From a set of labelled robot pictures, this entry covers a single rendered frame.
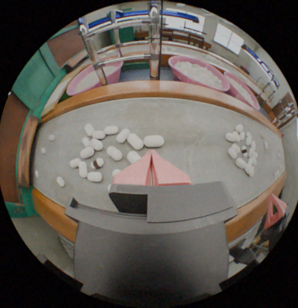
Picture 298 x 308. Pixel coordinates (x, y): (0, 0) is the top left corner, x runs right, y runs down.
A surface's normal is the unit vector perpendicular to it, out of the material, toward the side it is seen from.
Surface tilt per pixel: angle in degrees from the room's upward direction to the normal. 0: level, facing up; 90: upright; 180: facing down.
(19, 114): 90
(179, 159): 0
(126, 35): 90
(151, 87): 0
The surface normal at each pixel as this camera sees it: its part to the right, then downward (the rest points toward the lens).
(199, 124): -0.01, -0.22
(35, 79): 1.00, 0.00
